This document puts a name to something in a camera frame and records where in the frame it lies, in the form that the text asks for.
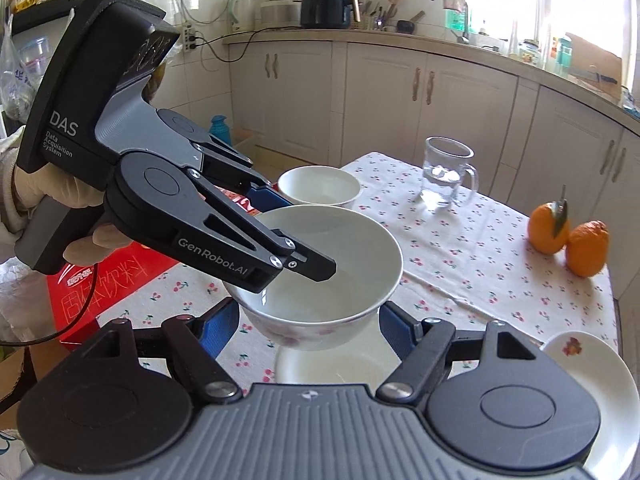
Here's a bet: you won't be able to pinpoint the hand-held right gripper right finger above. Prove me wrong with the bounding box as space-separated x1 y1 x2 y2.
376 302 545 402

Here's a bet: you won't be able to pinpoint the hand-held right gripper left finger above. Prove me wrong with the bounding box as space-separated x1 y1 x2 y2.
92 299 242 405

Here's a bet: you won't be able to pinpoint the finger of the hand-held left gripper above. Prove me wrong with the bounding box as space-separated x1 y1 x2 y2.
135 167 337 295
192 127 293 214

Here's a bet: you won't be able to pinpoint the white floral bowl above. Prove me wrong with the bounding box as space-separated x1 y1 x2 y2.
222 205 404 352
275 342 401 386
277 165 362 211

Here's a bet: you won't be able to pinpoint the white fruit print plate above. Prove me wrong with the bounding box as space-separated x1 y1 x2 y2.
540 330 633 480

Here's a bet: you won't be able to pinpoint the person's left forearm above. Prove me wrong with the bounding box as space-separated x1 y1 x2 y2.
0 127 26 261

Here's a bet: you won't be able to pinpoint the person's left hand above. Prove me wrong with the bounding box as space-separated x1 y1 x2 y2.
11 157 133 267

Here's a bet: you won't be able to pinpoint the clear plastic bag with containers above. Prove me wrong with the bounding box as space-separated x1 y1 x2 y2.
0 15 40 126

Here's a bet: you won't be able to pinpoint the blue bottle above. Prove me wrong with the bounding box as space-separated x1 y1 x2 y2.
209 114 232 147

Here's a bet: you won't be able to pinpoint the black shelf rack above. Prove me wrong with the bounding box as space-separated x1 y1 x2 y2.
10 0 108 36

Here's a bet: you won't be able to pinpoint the cherry print tablecloth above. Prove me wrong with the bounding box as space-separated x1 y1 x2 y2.
97 151 621 396

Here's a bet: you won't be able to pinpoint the red cardboard box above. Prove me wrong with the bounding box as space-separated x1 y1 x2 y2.
47 187 263 348

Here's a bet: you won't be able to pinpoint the white kitchen cabinets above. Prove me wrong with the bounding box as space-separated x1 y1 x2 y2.
227 37 640 301

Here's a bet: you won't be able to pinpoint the clear glass mug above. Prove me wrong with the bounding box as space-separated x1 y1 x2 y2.
419 136 480 212

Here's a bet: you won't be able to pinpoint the white electric kettle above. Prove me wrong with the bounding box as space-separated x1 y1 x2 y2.
229 0 257 34

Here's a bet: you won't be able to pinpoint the smooth orange with leaf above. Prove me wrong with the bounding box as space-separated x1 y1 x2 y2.
528 185 572 255

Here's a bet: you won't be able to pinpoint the white rice cooker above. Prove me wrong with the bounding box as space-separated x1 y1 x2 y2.
260 0 302 29

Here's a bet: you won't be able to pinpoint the black air fryer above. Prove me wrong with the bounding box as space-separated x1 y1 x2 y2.
300 0 357 30

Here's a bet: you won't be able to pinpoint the bumpy orange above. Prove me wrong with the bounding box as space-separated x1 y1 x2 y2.
565 220 611 278

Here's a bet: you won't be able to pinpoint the utensil holder with utensils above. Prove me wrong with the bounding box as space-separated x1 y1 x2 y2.
357 0 402 31

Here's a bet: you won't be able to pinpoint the flattened cardboard box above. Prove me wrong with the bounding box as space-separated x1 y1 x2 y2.
0 350 37 431

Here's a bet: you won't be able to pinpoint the small black pot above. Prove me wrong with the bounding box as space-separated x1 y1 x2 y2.
397 10 427 34

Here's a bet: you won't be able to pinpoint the kitchen countertop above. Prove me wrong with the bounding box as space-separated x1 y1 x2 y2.
222 25 640 122

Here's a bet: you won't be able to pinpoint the green dish soap bottle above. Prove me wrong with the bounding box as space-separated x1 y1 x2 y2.
445 0 469 34

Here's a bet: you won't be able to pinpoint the glass jar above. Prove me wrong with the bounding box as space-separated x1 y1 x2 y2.
517 39 544 69

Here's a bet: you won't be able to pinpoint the teal bottle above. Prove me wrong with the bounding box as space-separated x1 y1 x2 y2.
555 35 574 76

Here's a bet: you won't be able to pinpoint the brown cardboard box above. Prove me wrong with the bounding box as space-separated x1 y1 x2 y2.
565 32 624 86

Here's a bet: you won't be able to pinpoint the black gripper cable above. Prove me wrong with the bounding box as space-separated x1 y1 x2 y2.
0 255 98 347

